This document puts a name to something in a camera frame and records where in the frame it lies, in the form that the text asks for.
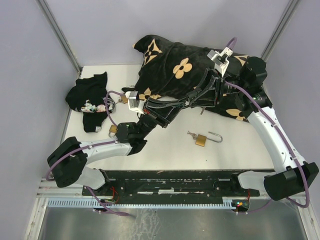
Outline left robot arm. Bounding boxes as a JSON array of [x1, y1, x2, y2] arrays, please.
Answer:
[[45, 96, 190, 195]]

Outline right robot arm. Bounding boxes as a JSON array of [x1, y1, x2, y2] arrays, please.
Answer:
[[191, 54, 319, 201]]

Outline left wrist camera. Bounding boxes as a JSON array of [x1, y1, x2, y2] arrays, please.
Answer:
[[125, 91, 145, 114]]

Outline silver keys of large padlock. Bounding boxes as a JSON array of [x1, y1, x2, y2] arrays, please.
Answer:
[[187, 131, 198, 140]]

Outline large brass padlock long shackle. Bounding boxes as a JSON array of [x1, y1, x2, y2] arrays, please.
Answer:
[[193, 131, 224, 147]]

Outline purple cable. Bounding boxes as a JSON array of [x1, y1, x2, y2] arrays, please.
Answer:
[[46, 90, 131, 216], [223, 36, 310, 215]]

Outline brass padlock near pillow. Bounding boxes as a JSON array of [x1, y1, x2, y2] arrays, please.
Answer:
[[118, 95, 129, 104]]

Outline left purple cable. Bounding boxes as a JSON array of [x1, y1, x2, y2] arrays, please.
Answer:
[[46, 90, 131, 216]]

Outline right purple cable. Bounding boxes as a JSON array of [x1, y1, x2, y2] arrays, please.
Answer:
[[223, 36, 310, 215]]

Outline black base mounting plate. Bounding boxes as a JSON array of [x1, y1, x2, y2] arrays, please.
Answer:
[[94, 170, 260, 202]]

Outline black floral pillow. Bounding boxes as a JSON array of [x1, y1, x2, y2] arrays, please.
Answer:
[[121, 34, 266, 123]]

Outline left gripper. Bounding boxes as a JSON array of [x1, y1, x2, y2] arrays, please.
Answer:
[[140, 98, 190, 140]]

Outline black-headed keys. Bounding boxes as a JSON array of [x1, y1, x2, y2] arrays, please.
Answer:
[[200, 107, 206, 115]]

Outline slotted cable duct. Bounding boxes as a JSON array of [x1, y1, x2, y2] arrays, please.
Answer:
[[47, 194, 248, 210]]

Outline black printed garment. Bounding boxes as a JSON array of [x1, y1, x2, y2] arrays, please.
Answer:
[[65, 72, 116, 133]]

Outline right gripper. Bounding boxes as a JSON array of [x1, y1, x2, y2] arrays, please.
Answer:
[[183, 69, 243, 109]]

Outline black padlock shackle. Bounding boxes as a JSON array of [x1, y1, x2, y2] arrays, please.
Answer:
[[179, 96, 196, 109]]

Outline medium brass padlock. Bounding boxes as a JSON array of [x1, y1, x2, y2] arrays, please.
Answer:
[[108, 124, 117, 138]]

